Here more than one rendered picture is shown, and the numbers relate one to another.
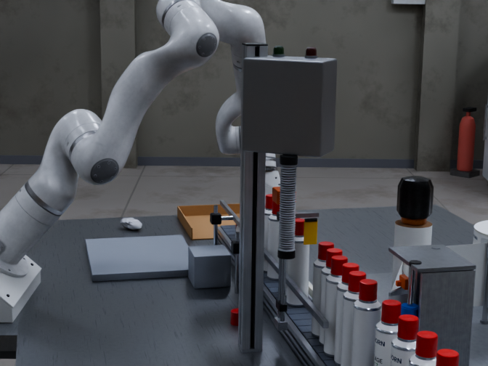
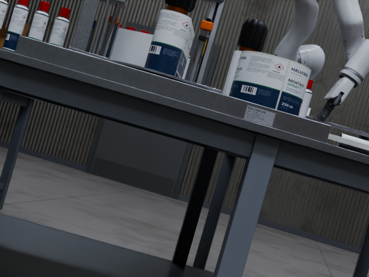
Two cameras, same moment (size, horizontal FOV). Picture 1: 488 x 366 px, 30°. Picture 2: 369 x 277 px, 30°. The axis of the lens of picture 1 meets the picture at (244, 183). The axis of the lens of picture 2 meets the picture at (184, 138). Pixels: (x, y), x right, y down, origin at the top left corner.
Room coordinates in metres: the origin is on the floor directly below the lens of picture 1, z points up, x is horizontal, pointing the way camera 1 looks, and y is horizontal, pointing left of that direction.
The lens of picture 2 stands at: (2.37, -2.60, 0.73)
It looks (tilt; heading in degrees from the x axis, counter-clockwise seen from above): 1 degrees up; 100
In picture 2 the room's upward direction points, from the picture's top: 16 degrees clockwise
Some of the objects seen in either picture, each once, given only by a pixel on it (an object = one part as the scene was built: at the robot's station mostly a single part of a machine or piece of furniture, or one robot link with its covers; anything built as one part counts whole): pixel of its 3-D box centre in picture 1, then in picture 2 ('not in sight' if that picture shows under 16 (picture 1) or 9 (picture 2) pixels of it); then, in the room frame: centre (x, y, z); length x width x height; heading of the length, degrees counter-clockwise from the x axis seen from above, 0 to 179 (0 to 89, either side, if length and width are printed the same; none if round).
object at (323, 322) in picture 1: (262, 250); (281, 110); (2.24, -0.05, 0.95); 1.07 x 0.01 x 0.01; 13
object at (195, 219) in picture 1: (222, 220); not in sight; (2.94, 0.07, 0.85); 0.30 x 0.26 x 0.04; 13
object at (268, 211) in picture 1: (271, 233); (301, 106); (2.31, -0.07, 0.98); 0.05 x 0.05 x 0.20
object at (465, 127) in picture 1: (467, 141); not in sight; (7.94, -1.96, 0.30); 0.27 x 0.26 x 0.60; 1
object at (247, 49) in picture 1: (252, 201); (208, 34); (1.90, -0.02, 1.16); 0.04 x 0.04 x 0.67; 13
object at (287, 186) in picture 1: (287, 207); not in sight; (1.79, -0.09, 1.18); 0.04 x 0.04 x 0.21
